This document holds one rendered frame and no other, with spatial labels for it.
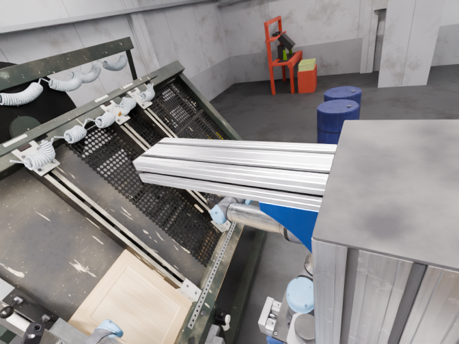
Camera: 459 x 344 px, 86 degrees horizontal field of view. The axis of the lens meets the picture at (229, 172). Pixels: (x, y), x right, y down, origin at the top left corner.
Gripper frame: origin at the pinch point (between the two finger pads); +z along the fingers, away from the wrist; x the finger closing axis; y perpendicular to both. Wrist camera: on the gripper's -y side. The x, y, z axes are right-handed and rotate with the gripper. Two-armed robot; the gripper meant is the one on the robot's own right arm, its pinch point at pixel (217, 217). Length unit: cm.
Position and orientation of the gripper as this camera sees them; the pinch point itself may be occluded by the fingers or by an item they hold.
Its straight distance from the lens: 133.7
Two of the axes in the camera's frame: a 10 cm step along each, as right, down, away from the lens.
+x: -4.5, 5.7, -6.9
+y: -8.7, -4.7, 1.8
